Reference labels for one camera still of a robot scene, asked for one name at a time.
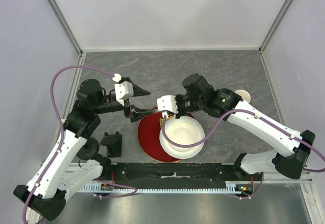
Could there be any black folding phone stand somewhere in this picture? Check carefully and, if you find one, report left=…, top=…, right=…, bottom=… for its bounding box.
left=100, top=132, right=122, bottom=158

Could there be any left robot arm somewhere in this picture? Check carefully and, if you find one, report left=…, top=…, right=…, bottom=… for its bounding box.
left=13, top=77, right=153, bottom=221

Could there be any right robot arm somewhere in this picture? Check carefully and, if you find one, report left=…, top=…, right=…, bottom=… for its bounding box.
left=173, top=73, right=315, bottom=180

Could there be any red round plate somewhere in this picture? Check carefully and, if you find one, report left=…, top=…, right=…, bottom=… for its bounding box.
left=138, top=112, right=180, bottom=163

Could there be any white paper plate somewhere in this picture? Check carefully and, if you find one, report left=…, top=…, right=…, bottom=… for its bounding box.
left=159, top=116, right=205, bottom=159

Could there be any yellow sponge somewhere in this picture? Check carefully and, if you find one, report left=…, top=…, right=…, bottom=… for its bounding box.
left=159, top=118, right=164, bottom=128

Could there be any blue white paper cup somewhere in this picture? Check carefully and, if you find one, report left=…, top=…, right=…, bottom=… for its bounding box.
left=235, top=89, right=251, bottom=103

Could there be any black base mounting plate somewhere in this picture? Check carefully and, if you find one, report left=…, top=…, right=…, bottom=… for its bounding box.
left=99, top=163, right=262, bottom=188

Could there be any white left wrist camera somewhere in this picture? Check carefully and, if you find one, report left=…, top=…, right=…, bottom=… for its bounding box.
left=112, top=73, right=134, bottom=106

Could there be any grey slotted cable duct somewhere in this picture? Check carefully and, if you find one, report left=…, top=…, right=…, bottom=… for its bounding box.
left=78, top=181, right=253, bottom=195

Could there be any left aluminium frame post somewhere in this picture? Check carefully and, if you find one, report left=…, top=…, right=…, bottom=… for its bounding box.
left=46, top=0, right=83, bottom=56

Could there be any aluminium frame post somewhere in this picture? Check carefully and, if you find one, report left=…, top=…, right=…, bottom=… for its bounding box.
left=46, top=0, right=83, bottom=56
left=258, top=0, right=294, bottom=55

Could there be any right aluminium frame post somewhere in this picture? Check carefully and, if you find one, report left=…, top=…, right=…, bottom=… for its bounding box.
left=258, top=0, right=294, bottom=55

